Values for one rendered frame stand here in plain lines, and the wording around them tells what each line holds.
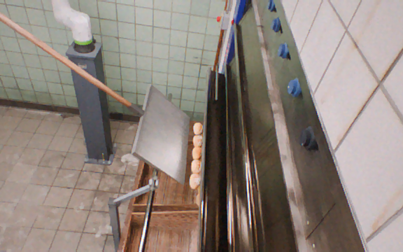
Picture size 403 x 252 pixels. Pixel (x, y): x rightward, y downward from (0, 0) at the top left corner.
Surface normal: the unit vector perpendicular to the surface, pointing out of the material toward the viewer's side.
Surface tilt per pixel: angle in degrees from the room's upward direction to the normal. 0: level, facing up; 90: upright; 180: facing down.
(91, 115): 90
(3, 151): 0
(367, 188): 90
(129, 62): 90
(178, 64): 90
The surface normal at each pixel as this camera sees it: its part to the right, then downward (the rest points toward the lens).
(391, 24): -0.99, -0.12
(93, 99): -0.04, 0.71
